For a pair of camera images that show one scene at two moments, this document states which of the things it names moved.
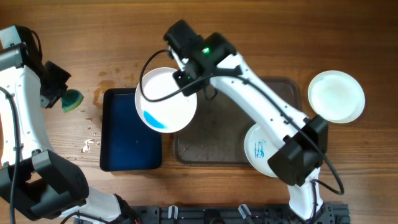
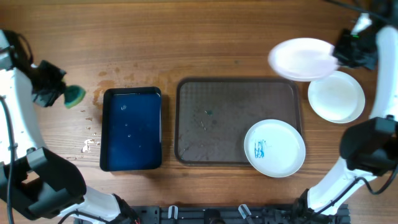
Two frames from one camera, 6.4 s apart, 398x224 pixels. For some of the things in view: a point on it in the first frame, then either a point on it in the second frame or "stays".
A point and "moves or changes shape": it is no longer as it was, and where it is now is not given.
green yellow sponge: x=71 y=100 moves or changes shape
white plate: x=259 y=146 stays
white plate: x=336 y=94 stays
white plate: x=168 y=116 → x=303 y=59
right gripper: x=185 y=78 → x=344 y=53
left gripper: x=63 y=78 stays
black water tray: x=126 y=143 stays
